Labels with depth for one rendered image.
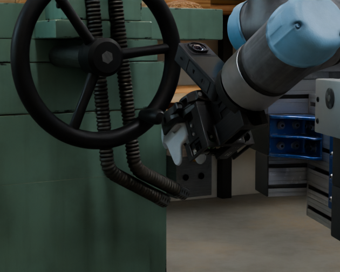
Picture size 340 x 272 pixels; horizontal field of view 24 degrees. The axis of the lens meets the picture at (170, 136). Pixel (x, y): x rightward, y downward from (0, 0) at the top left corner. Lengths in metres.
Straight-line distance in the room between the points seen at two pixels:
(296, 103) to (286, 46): 0.87
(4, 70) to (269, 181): 0.65
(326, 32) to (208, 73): 0.20
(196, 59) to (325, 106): 0.34
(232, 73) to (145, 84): 0.57
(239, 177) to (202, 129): 3.48
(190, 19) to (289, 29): 0.70
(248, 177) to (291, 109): 2.79
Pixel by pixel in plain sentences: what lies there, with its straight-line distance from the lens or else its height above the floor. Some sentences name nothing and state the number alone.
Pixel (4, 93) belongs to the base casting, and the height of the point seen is 0.75.
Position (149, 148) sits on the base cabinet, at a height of 0.63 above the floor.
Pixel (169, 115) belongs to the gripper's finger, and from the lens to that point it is 1.03.
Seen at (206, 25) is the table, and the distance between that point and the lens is 1.54.
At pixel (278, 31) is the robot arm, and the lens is 0.85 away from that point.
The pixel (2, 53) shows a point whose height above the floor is 0.81.
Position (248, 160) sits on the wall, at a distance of 4.47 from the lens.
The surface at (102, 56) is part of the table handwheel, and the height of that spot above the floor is 0.81.
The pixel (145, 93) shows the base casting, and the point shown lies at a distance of 1.47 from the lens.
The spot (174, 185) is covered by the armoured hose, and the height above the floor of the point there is 0.58.
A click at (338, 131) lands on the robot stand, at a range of 1.25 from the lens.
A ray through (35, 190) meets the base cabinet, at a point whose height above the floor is 0.58.
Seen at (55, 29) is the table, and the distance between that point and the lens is 1.30.
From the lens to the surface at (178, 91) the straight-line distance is 3.72.
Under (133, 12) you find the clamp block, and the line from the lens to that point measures 1.35.
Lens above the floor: 0.82
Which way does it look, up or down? 6 degrees down
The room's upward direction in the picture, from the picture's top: straight up
